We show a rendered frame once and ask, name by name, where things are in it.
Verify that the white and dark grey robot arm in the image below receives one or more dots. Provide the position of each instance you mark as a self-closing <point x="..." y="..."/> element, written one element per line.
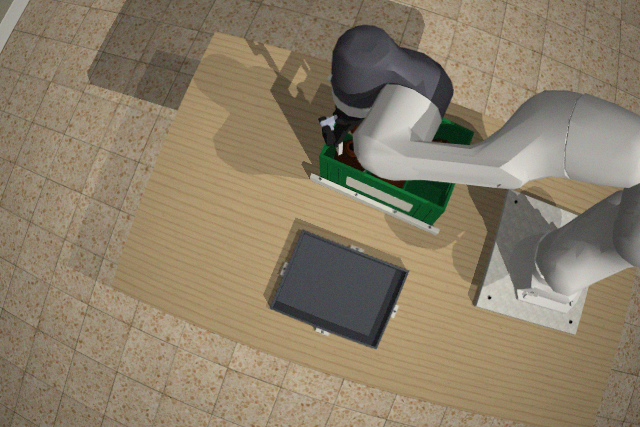
<point x="555" y="133"/>

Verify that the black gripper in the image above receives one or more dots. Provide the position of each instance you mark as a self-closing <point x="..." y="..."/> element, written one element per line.
<point x="335" y="135"/>

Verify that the green plastic bottle crate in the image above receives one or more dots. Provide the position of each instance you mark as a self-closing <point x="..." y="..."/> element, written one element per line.
<point x="417" y="200"/>

